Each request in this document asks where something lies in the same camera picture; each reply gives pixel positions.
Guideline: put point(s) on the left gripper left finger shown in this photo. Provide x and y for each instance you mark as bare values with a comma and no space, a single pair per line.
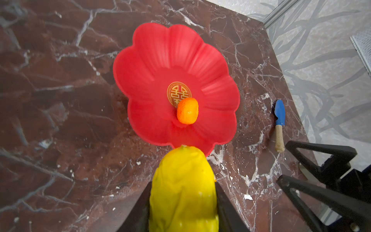
138,218

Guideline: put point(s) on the small fake orange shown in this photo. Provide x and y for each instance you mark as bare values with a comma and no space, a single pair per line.
188,111

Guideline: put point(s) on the blue trowel wooden handle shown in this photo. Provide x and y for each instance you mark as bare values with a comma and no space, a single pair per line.
280,113

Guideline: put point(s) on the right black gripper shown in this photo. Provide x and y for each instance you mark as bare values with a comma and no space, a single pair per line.
355,185

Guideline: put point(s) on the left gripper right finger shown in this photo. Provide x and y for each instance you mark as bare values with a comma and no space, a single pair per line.
229,219

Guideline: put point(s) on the white wire mesh basket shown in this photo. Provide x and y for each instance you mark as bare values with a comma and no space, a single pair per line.
362,44

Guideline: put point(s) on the red flower-shaped fruit bowl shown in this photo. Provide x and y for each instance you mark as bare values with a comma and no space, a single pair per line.
165,65

